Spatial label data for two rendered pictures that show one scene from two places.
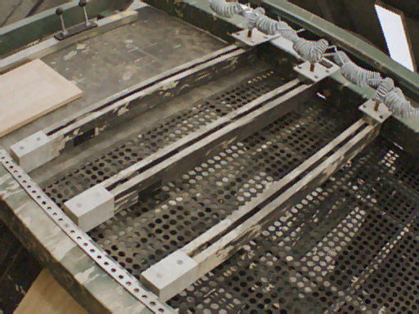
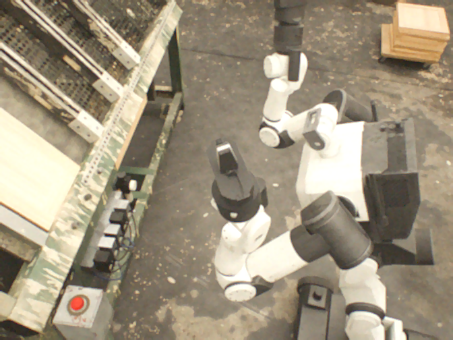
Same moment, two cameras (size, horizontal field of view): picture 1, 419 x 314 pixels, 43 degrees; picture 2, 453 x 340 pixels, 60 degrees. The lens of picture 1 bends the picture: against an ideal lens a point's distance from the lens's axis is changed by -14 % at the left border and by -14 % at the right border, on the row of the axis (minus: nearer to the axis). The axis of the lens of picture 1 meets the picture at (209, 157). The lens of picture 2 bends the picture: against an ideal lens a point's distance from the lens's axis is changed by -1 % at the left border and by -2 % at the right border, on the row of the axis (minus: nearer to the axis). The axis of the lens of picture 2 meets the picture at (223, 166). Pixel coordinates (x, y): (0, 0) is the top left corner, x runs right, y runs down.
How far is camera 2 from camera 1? 2.55 m
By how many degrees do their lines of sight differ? 108
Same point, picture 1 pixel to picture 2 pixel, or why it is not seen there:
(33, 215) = (128, 114)
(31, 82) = not seen: outside the picture
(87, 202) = (114, 84)
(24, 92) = (11, 156)
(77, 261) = (139, 91)
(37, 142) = (88, 118)
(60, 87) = not seen: outside the picture
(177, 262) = (127, 48)
